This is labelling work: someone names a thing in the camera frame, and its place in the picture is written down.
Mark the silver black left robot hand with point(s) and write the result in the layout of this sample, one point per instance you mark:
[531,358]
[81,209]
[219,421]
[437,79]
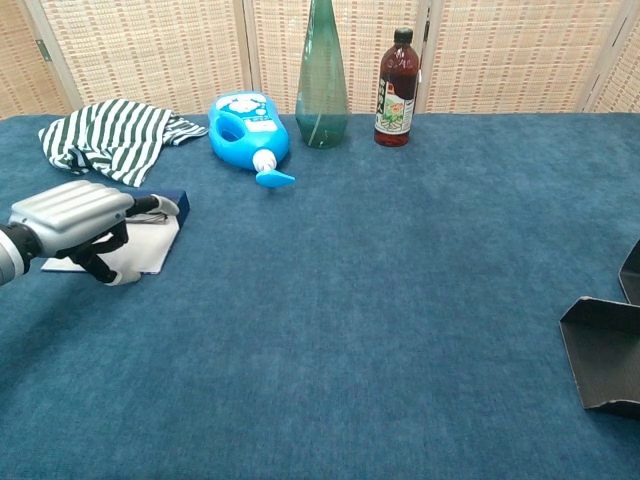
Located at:
[70,210]

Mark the blue and white glasses case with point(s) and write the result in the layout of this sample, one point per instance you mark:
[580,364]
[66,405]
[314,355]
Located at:
[150,245]

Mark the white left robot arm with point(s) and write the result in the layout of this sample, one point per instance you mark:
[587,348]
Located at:
[12,255]

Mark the green white striped cloth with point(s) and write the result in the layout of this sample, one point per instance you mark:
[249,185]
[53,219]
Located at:
[115,135]

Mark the woven bamboo screen panel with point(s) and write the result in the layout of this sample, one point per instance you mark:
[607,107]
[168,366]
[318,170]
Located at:
[622,80]
[20,75]
[150,50]
[510,55]
[280,50]

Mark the small metal screen hinge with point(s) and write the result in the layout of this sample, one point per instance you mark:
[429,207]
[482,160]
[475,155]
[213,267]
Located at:
[44,51]

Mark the blue pump detergent bottle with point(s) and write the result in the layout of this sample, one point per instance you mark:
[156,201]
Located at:
[250,145]

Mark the green transparent spray bottle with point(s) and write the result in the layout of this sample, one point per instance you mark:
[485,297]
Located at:
[322,100]

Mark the blue table cover mat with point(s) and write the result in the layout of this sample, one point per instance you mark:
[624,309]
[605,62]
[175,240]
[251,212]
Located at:
[400,250]

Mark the dark drink bottle black cap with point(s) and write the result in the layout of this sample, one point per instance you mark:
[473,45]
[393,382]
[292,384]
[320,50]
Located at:
[396,100]

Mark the black unfolded cardboard box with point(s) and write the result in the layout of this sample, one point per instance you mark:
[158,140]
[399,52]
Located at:
[605,350]

